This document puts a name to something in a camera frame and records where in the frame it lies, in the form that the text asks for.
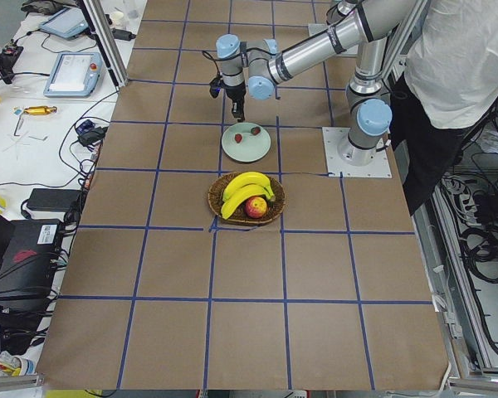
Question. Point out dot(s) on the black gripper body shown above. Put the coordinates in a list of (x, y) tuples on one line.
[(234, 92)]

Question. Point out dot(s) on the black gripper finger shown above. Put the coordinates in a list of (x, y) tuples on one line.
[(238, 110)]

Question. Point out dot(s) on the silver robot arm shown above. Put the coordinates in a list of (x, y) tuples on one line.
[(366, 36)]

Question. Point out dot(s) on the pale green plate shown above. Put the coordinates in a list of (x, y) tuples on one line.
[(251, 148)]

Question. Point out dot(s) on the yellow banana bunch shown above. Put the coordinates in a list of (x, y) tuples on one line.
[(242, 187)]

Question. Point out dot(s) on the red yellow apple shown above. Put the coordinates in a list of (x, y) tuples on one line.
[(256, 207)]

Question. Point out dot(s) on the woven wicker basket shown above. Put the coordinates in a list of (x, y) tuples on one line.
[(239, 217)]

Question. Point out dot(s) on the white paper cup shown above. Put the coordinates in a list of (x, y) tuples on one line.
[(118, 20)]

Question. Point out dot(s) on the near teach pendant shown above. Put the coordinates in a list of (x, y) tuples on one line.
[(74, 74)]

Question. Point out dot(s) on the teach pendant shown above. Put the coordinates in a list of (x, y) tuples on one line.
[(67, 23), (74, 74)]

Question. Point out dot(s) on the far teach pendant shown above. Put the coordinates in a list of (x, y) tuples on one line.
[(67, 23)]

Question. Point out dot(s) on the black power adapter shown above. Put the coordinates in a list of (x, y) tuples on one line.
[(47, 199)]

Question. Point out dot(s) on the person in white shirt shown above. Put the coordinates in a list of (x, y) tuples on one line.
[(450, 81)]

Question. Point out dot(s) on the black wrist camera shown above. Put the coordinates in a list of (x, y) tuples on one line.
[(215, 86)]

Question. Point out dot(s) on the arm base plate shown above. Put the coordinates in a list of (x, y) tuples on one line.
[(343, 159)]

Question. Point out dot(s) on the aluminium frame post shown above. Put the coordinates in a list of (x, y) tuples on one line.
[(99, 27)]

